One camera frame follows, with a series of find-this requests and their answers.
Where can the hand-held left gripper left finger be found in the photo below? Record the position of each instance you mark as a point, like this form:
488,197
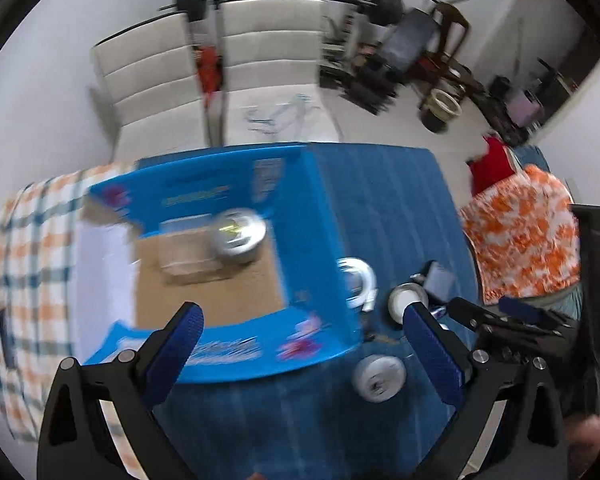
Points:
177,347

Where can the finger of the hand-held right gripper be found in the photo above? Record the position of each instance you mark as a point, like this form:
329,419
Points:
472,316
522,309

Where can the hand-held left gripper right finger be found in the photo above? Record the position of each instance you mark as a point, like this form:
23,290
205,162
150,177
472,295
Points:
432,355

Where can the small white and black box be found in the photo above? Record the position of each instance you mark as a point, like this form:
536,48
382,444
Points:
439,281

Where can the white round printed tin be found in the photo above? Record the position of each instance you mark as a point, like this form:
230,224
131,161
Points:
377,379

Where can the clear plastic box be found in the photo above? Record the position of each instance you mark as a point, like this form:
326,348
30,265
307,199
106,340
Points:
187,255

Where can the white round container black lid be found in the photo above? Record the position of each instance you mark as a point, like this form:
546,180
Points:
362,272

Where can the silver round tin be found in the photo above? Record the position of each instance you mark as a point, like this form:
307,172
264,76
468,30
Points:
237,234

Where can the blue cardboard box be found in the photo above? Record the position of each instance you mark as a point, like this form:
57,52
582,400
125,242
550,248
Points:
307,220

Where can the orange floral cloth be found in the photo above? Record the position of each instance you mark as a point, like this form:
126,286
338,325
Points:
525,230

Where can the blue striped blanket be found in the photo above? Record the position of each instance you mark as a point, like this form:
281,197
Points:
405,200

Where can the red cloth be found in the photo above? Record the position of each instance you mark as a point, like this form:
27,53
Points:
495,162

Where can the dark smartphone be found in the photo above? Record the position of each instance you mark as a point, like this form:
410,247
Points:
6,340

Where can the orange and blue plaid blanket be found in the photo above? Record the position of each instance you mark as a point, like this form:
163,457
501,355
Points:
35,240

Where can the purple plastic bin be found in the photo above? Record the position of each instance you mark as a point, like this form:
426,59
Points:
527,109

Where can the small black bin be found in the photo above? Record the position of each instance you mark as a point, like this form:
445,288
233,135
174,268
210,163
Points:
501,86

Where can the cream padded chair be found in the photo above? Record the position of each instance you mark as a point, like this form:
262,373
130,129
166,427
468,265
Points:
275,45
145,75

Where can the red plastic item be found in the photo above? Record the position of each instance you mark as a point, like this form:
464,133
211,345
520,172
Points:
209,72

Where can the black weight bench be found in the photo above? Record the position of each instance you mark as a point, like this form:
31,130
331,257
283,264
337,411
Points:
405,42

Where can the brown plastic chair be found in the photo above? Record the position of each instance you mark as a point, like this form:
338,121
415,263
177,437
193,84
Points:
455,22

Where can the black barbell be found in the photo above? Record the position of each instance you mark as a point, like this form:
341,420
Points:
192,2

